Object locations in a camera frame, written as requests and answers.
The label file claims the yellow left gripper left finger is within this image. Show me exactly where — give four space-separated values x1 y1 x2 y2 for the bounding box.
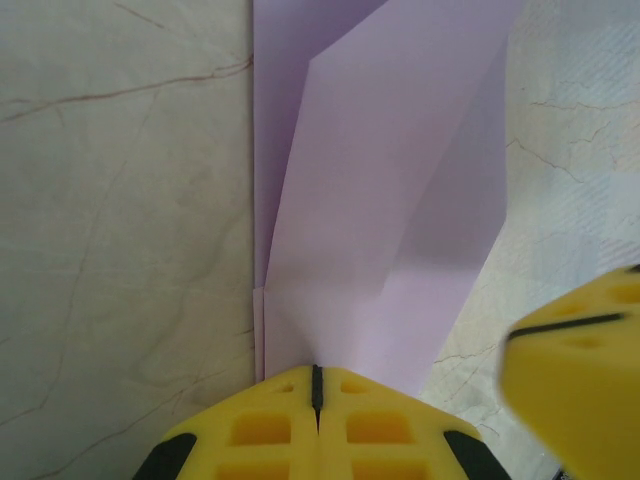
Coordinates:
132 364 319 480

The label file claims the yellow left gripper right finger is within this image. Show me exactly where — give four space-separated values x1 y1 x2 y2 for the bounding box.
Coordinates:
319 367 509 480

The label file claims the purple paper sheet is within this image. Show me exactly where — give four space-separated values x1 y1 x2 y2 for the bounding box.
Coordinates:
251 0 524 391

